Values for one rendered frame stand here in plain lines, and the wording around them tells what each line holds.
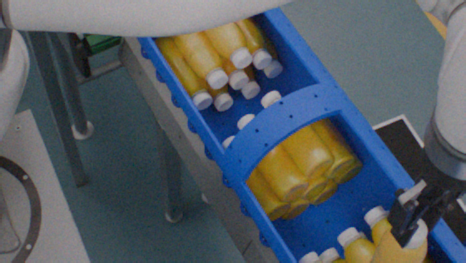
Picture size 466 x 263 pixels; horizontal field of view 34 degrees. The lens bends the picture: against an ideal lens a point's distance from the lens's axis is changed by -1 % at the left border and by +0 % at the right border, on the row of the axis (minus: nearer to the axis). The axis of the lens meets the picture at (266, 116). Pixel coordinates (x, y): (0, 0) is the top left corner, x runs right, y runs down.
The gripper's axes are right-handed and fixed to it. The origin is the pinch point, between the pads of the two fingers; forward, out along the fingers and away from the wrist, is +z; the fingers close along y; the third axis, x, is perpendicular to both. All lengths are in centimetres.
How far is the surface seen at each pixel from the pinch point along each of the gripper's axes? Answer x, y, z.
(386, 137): 60, 72, 129
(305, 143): 29.0, 4.8, 27.6
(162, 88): 67, -6, 52
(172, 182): 74, -2, 115
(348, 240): 11.9, 4.5, 37.5
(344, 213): 20, 11, 48
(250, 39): 57, 10, 32
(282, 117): 32.9, 1.6, 21.6
